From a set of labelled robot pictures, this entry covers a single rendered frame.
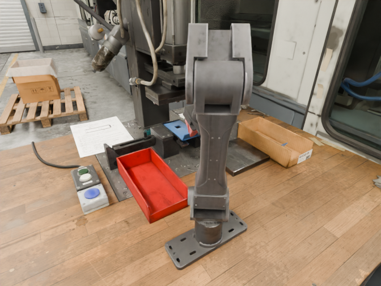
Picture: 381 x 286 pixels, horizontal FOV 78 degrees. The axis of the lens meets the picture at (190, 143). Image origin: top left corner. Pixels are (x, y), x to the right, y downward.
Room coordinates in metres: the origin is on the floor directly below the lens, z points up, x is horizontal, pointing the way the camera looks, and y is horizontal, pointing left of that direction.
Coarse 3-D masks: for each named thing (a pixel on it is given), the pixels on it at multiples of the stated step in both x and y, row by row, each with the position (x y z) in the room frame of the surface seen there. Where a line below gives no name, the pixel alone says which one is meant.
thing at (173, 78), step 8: (144, 64) 0.93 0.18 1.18; (152, 64) 0.94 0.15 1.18; (160, 64) 0.96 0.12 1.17; (168, 64) 0.92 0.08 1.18; (176, 64) 0.76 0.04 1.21; (184, 64) 0.77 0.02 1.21; (152, 72) 0.87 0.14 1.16; (160, 72) 0.81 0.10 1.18; (168, 72) 0.79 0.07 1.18; (176, 72) 0.77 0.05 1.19; (184, 72) 0.79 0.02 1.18; (168, 80) 0.77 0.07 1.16; (176, 80) 0.72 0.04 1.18; (184, 80) 0.73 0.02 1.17; (152, 88) 0.75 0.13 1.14; (160, 88) 0.75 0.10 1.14; (168, 88) 0.75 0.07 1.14; (176, 88) 0.75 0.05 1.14; (184, 88) 0.75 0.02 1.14; (152, 96) 0.73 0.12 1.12; (160, 96) 0.69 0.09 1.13; (168, 96) 0.71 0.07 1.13; (176, 96) 0.73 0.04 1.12; (184, 96) 0.74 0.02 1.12; (160, 104) 0.69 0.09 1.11
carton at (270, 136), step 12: (252, 120) 0.88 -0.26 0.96; (264, 120) 0.88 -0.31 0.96; (240, 132) 0.83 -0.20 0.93; (252, 132) 0.78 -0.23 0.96; (264, 132) 0.87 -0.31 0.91; (276, 132) 0.82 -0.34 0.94; (288, 132) 0.78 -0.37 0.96; (252, 144) 0.77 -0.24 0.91; (264, 144) 0.73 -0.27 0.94; (276, 144) 0.69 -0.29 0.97; (288, 144) 0.77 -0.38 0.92; (300, 144) 0.73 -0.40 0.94; (312, 144) 0.70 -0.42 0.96; (276, 156) 0.68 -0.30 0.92; (288, 156) 0.64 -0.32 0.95; (300, 156) 0.67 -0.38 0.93; (288, 168) 0.64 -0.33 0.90
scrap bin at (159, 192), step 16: (128, 160) 0.63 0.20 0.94; (144, 160) 0.66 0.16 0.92; (160, 160) 0.60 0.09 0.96; (128, 176) 0.52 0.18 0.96; (144, 176) 0.59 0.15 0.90; (160, 176) 0.59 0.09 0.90; (176, 176) 0.52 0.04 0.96; (144, 192) 0.51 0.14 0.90; (160, 192) 0.51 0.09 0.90; (176, 192) 0.51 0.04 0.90; (144, 208) 0.43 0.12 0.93; (160, 208) 0.45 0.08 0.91; (176, 208) 0.45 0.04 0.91
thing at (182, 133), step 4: (164, 124) 0.79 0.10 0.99; (168, 124) 0.79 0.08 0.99; (172, 124) 0.79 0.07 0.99; (176, 124) 0.79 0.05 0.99; (180, 124) 0.79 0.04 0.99; (184, 124) 0.79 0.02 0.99; (168, 128) 0.76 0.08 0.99; (172, 128) 0.76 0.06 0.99; (176, 128) 0.76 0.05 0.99; (180, 128) 0.76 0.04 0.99; (184, 128) 0.76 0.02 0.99; (176, 132) 0.73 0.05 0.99; (180, 132) 0.73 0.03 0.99; (184, 132) 0.73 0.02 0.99; (180, 136) 0.70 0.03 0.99; (184, 136) 0.67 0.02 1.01; (188, 136) 0.68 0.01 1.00; (196, 136) 0.71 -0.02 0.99
